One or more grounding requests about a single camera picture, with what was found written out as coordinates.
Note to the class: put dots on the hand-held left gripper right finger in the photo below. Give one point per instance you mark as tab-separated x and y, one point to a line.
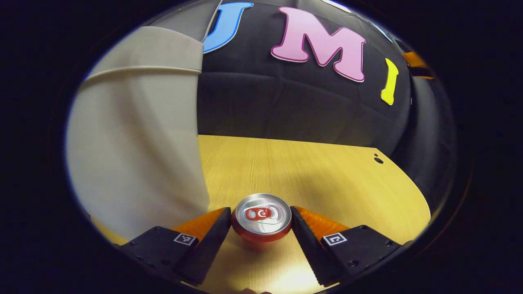
308	249

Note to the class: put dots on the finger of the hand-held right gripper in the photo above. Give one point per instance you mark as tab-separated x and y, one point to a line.
414	61

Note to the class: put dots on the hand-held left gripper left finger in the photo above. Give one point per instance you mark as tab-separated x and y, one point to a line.
208	249

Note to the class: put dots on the red pop can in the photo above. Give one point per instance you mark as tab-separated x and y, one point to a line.
261	218

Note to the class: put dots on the white desktop garbage bin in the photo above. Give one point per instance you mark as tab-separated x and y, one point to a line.
139	143

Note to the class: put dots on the wooden desktop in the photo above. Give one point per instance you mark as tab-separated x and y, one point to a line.
318	179

